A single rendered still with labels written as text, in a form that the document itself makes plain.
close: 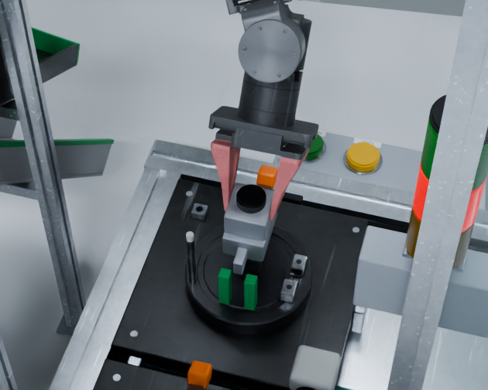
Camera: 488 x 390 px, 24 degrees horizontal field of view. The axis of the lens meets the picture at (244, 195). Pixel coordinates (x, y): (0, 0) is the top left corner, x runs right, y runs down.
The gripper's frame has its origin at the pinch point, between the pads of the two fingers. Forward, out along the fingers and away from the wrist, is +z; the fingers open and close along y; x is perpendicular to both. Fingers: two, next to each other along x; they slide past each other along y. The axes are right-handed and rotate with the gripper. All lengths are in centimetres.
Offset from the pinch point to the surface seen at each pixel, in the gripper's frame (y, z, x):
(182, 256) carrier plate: -8.0, 9.9, 9.3
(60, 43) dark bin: -22.2, -12.7, 0.7
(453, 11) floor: 18, -9, 195
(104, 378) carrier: -11.5, 20.2, -4.3
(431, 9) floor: 12, -8, 194
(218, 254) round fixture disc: -3.7, 8.4, 7.9
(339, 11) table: 0, -15, 61
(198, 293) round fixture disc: -4.5, 11.7, 3.5
